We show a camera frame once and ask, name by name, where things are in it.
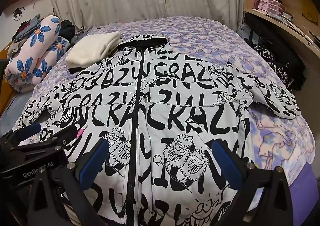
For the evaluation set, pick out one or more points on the pink blue flower rolled quilt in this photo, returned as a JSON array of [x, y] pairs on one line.
[[37, 56]]

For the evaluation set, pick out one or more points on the cartoon face wall sticker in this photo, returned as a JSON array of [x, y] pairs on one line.
[[18, 14]]

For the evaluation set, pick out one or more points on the black white patterned cloth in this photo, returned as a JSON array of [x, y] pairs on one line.
[[285, 63]]

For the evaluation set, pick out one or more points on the pink drawer boxes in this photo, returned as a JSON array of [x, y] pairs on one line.
[[271, 6]]

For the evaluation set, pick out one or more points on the orange wooden bedside cabinet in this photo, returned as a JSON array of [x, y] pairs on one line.
[[7, 92]]

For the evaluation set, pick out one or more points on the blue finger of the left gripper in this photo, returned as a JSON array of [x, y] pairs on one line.
[[64, 136], [24, 133]]

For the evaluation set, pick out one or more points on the black clothing bundle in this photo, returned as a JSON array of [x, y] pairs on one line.
[[67, 30]]

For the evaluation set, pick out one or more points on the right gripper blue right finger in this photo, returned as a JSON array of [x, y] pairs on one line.
[[230, 163]]

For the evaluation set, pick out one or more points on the wooden shelf unit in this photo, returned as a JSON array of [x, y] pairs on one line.
[[305, 17]]

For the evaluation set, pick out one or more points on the purple cat print blanket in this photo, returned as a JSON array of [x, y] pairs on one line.
[[287, 143]]

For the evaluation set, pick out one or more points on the black white graffiti jacket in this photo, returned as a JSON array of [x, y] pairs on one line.
[[160, 111]]

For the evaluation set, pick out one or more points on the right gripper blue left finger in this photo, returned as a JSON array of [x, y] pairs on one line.
[[91, 163]]

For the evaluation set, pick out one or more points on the cream folded fleece garment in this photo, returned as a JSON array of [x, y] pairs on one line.
[[92, 49]]

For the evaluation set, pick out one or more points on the grey clothes pile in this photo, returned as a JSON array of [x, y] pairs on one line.
[[26, 28]]

